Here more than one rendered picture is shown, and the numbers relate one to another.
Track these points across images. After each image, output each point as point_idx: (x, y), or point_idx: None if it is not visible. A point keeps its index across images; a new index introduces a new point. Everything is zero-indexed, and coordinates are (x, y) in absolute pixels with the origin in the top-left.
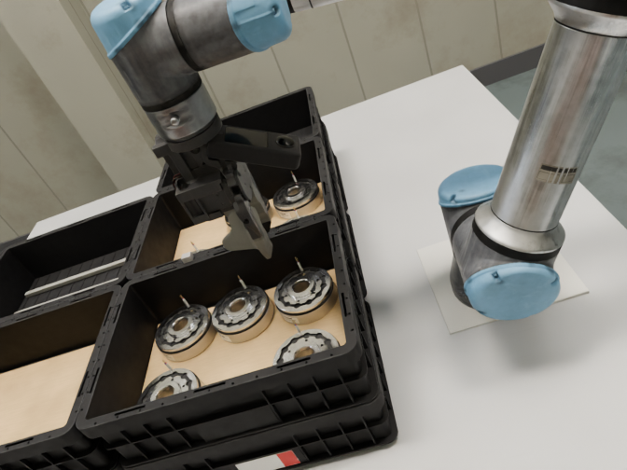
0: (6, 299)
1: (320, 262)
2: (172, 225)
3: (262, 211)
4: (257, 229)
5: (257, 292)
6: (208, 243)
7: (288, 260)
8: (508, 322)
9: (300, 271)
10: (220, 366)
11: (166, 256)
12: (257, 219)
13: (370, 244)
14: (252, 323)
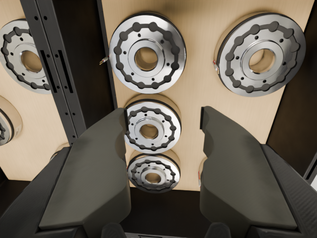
0: None
1: (95, 29)
2: (6, 191)
3: (122, 135)
4: (289, 166)
5: (132, 112)
6: (32, 156)
7: (95, 73)
8: None
9: (115, 58)
10: (201, 140)
11: None
12: (237, 167)
13: None
14: (177, 116)
